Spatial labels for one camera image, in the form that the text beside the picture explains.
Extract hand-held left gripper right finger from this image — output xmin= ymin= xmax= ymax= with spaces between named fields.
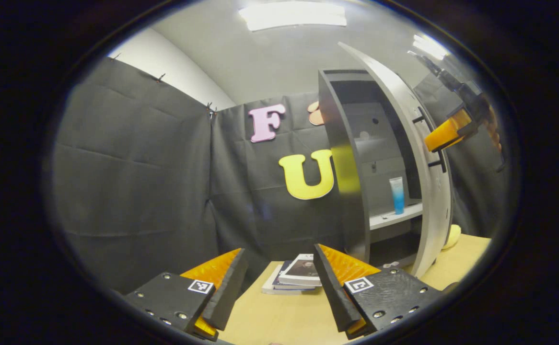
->
xmin=313 ymin=243 xmax=445 ymax=340

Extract black backdrop cloth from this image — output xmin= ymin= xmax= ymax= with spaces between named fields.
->
xmin=52 ymin=57 xmax=503 ymax=294

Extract blue cover book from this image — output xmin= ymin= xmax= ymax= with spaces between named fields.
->
xmin=262 ymin=260 xmax=321 ymax=295

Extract dark grey cabinet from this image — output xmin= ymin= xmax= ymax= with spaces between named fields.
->
xmin=318 ymin=69 xmax=426 ymax=270

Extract light grey cabinet door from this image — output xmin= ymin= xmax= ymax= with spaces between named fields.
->
xmin=338 ymin=42 xmax=454 ymax=278

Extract yellow plush ball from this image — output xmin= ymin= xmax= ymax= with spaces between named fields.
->
xmin=442 ymin=224 xmax=462 ymax=251

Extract large ceiling light panel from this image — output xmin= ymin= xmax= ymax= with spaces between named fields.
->
xmin=239 ymin=1 xmax=347 ymax=32

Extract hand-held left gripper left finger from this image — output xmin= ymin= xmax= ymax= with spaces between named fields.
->
xmin=124 ymin=248 xmax=249 ymax=342

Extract white and blue bottle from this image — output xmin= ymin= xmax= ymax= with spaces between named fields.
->
xmin=389 ymin=176 xmax=406 ymax=215

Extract small ceiling light panel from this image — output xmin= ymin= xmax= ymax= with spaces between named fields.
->
xmin=413 ymin=34 xmax=449 ymax=60

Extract black door handle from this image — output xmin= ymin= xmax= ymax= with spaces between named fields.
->
xmin=413 ymin=106 xmax=448 ymax=174

